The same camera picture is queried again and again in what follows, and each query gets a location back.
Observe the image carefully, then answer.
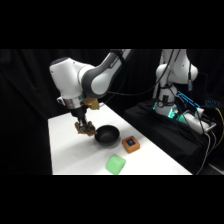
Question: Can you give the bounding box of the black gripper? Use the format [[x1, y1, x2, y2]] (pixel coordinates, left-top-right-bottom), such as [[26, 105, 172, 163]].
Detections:
[[67, 104, 93, 134]]

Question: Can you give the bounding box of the brown tiger plush toy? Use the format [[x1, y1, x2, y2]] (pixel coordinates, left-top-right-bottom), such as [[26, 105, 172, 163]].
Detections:
[[74, 121, 98, 137]]

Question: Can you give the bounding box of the black bowl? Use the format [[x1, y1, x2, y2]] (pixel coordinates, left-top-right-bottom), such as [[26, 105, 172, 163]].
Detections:
[[94, 124, 121, 147]]

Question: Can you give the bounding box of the green foam block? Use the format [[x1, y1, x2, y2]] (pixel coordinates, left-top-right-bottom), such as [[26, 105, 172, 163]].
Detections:
[[105, 153, 127, 175]]

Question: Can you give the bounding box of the orange block with blue centre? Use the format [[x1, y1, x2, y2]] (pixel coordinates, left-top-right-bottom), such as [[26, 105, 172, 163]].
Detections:
[[121, 135, 141, 155]]

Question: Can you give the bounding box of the black robot stand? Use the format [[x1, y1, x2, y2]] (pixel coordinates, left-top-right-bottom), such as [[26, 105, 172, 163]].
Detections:
[[122, 99, 212, 175]]

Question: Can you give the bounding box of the blue lit device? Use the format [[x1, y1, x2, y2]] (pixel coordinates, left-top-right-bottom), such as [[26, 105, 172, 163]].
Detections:
[[175, 90, 202, 110]]

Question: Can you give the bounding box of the white power strip box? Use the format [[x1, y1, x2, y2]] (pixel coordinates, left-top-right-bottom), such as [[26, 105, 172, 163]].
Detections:
[[181, 111, 218, 135]]

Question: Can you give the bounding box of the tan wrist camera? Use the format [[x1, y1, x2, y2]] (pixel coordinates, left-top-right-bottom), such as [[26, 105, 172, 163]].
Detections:
[[82, 96, 101, 111]]

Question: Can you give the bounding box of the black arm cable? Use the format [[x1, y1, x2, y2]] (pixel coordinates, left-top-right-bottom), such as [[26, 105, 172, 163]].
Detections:
[[105, 49, 178, 98]]

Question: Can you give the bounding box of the white cable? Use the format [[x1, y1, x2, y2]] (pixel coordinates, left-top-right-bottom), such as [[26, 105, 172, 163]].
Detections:
[[195, 131, 215, 175]]

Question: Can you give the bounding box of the yellow cable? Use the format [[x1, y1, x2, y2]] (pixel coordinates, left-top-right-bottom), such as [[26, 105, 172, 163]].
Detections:
[[213, 107, 224, 149]]

